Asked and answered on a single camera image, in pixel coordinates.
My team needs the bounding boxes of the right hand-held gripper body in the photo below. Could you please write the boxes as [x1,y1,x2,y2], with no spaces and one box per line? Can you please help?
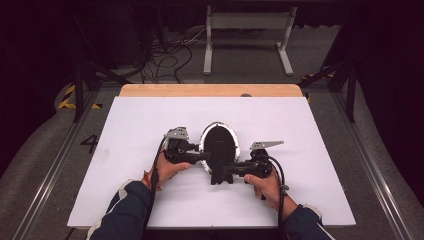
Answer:
[239,139,285,179]

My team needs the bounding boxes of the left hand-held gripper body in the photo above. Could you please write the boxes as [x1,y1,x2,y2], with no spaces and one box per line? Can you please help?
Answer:
[164,126,202,165]

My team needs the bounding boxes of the oval silver photo frame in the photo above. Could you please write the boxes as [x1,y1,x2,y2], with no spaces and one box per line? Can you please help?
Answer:
[199,121,241,186]

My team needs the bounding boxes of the person's right hand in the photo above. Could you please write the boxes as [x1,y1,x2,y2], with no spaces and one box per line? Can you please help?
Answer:
[243,172,300,220]

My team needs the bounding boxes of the person's left hand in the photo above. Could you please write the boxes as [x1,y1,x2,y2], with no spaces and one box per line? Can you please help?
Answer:
[141,152,193,191]

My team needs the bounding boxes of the white board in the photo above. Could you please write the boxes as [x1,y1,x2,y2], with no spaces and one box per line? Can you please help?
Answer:
[67,96,357,230]

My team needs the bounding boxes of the yellow black floor tape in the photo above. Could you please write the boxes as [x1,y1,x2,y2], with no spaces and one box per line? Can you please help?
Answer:
[57,84,103,110]
[301,68,336,82]

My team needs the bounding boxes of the black metal stand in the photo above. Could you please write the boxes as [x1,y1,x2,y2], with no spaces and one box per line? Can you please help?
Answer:
[71,6,133,124]
[298,59,358,124]

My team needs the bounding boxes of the white metal stand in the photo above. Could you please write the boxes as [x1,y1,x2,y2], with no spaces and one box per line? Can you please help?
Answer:
[203,4,298,77]

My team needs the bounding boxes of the right hand-held gripper cable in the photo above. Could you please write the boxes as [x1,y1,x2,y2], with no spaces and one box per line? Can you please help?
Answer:
[263,154,290,240]

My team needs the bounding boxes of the hand-held gripper cable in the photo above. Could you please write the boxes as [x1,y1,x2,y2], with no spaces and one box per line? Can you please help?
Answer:
[263,154,290,240]
[142,136,168,240]

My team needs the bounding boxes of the left hand-held gripper cable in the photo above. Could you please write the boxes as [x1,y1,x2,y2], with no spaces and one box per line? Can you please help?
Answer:
[142,136,168,240]

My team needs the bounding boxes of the red bracelet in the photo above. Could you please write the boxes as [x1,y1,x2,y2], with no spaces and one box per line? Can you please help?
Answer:
[142,169,162,192]

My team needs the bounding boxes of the tangle of floor cables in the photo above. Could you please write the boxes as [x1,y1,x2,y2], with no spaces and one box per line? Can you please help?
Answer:
[139,28,214,84]

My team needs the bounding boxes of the aluminium floor rail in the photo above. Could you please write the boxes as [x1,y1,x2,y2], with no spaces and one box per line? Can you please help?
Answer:
[11,89,101,240]
[331,91,416,240]

